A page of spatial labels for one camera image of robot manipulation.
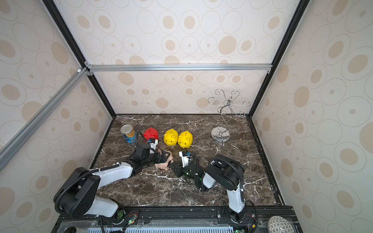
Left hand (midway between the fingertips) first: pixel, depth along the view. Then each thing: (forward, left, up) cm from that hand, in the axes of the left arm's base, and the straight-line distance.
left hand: (169, 154), depth 88 cm
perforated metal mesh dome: (-35, -56, -6) cm, 66 cm away
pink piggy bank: (-7, +2, 0) cm, 8 cm away
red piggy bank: (+15, +14, +2) cm, 20 cm away
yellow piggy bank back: (+12, 0, +1) cm, 12 cm away
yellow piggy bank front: (+11, -9, +1) cm, 14 cm away
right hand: (-5, -4, -3) cm, 7 cm away
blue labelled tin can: (+15, +29, +1) cm, 32 cm away
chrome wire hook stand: (+20, -36, -6) cm, 41 cm away
